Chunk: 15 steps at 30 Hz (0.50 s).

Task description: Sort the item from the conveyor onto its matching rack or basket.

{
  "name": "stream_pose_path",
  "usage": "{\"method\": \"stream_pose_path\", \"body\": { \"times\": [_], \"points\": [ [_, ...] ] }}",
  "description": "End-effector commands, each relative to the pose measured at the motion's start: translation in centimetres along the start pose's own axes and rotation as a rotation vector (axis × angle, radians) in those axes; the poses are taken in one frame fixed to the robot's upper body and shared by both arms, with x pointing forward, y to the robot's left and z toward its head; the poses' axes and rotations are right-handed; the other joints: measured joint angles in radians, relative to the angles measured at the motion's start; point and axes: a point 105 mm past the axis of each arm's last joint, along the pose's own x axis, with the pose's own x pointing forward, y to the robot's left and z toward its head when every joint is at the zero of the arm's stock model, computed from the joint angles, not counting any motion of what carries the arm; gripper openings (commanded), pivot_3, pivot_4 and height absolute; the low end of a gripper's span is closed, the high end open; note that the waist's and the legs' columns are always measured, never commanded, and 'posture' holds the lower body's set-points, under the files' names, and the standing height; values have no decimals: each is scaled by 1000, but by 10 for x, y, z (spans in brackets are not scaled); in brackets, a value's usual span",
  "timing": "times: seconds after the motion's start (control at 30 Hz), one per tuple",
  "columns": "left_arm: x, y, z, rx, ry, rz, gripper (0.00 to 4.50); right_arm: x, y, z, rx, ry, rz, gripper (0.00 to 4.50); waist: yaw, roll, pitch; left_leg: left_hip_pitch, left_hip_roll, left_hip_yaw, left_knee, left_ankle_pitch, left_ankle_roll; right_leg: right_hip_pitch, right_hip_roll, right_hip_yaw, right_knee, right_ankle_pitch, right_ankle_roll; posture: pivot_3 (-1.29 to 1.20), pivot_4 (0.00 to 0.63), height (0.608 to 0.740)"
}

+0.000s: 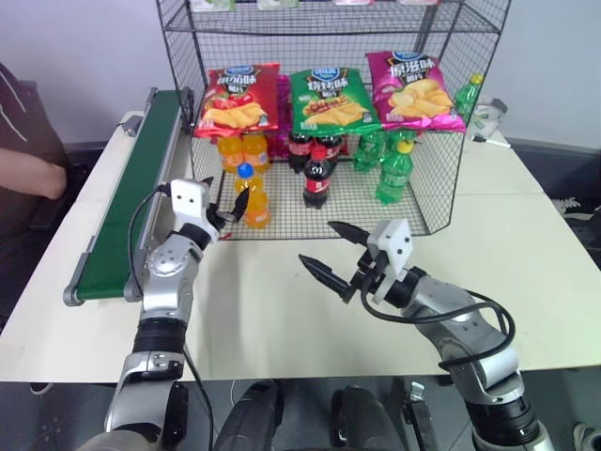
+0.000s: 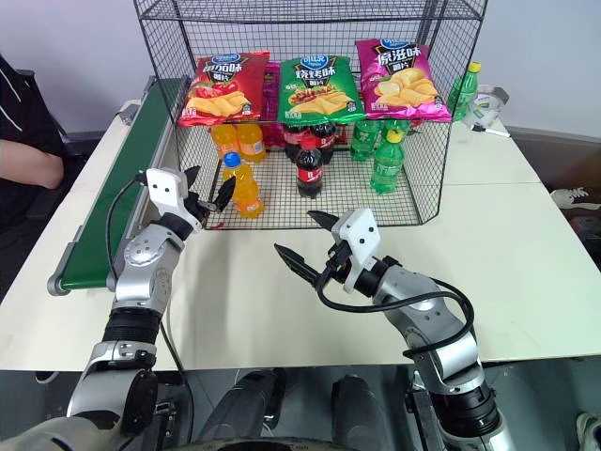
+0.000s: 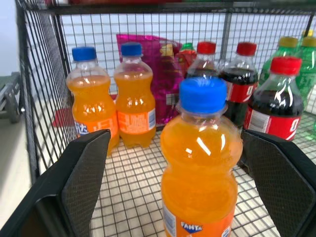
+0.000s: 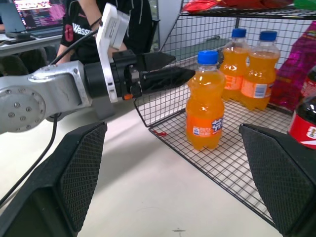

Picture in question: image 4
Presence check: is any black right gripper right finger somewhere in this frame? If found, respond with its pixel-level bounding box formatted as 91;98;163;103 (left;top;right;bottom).
238;123;316;237

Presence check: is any grey desk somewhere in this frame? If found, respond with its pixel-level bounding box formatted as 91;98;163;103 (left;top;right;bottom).
0;34;63;58

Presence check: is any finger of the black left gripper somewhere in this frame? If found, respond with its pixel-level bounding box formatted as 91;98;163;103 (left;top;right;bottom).
135;52;176;73
139;67;196;94

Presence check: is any person in black shirt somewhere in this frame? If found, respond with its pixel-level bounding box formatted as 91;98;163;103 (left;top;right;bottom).
56;0;154;65

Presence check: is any green snack bag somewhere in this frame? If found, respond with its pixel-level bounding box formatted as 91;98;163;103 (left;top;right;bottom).
293;0;316;10

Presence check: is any red snack bag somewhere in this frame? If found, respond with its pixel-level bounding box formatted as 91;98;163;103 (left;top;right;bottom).
219;0;294;9
184;0;234;13

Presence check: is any black wire rack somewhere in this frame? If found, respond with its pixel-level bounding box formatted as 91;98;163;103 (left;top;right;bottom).
134;0;316;229

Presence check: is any open laptop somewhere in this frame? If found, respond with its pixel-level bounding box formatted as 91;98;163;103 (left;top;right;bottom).
4;0;67;38

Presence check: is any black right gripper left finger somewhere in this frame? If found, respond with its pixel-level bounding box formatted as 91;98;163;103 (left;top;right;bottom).
0;121;108;237

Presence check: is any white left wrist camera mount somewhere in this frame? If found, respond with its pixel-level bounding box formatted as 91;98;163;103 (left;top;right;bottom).
95;2;131;104

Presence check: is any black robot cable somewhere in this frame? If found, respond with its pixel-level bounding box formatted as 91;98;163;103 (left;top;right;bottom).
0;17;103;207

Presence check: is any black office chair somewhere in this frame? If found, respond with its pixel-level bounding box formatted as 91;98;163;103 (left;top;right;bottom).
0;46;58;76

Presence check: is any pink snack bag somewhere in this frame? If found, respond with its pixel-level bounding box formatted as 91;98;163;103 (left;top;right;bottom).
270;21;316;114

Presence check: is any cola bottle red label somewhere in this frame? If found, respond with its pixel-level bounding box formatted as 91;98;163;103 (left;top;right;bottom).
287;95;316;150
300;65;316;99

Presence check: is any orange soda bottle blue cap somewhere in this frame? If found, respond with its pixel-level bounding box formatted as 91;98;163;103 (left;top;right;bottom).
240;31;281;111
219;28;250;102
185;50;226;151

